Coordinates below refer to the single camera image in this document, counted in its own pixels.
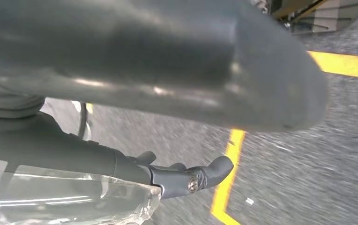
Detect yellow floor tape square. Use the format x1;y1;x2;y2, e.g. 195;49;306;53
210;50;358;225

